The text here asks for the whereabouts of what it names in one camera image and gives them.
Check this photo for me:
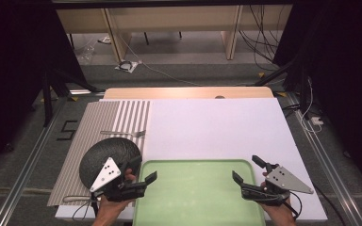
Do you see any beige wooden desk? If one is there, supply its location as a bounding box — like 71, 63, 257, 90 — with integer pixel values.
56, 4, 294, 63

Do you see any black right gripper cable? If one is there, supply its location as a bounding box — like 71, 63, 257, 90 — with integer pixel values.
281, 190, 304, 219

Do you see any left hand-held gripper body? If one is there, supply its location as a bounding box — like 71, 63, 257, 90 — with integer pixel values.
89, 156, 149, 202

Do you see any bundle of black hanging cables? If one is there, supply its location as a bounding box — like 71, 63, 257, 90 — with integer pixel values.
238, 4, 286, 72

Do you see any white power strip cable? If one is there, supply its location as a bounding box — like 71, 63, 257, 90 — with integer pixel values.
299, 76, 323, 134

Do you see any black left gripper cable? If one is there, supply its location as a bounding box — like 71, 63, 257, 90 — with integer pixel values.
72, 192, 100, 221

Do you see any green plastic tray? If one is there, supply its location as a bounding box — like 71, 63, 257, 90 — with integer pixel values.
132, 159, 267, 226

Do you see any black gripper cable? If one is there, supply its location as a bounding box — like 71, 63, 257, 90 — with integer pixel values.
72, 192, 100, 221
281, 190, 304, 219

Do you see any plastic bag with black cable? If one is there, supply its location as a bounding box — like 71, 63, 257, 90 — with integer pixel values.
114, 59, 140, 74

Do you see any clear plastic wrap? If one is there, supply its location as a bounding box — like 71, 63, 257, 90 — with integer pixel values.
74, 42, 96, 64

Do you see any black floor cable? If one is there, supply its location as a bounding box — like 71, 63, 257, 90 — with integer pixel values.
313, 183, 347, 226

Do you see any black metal stand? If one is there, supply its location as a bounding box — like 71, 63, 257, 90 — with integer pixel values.
254, 58, 300, 88
41, 66, 99, 127

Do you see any dark curtain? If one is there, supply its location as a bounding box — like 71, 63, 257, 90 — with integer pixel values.
272, 0, 362, 191
0, 0, 90, 178

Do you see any white power strip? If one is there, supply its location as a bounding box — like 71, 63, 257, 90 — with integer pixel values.
310, 116, 325, 127

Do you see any person's right hand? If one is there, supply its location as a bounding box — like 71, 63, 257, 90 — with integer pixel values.
258, 170, 297, 220

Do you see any silver metal fork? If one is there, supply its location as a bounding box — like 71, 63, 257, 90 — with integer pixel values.
100, 129, 147, 138

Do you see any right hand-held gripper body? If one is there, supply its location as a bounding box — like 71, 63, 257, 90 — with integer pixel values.
240, 165, 315, 207

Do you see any white floor cable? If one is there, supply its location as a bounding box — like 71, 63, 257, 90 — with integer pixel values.
118, 32, 253, 88

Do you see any person's left hand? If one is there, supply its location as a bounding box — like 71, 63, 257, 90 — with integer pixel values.
97, 169, 137, 218

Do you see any striped placemat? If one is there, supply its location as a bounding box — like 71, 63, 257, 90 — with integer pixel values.
46, 99, 152, 207

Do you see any black round plate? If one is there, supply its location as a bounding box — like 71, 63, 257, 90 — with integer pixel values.
78, 137, 143, 190

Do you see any aluminium floor rail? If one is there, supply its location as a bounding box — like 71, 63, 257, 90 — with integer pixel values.
0, 89, 107, 226
286, 93, 362, 226

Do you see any silver serrated table knife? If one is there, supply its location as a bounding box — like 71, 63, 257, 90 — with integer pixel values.
62, 195, 93, 203

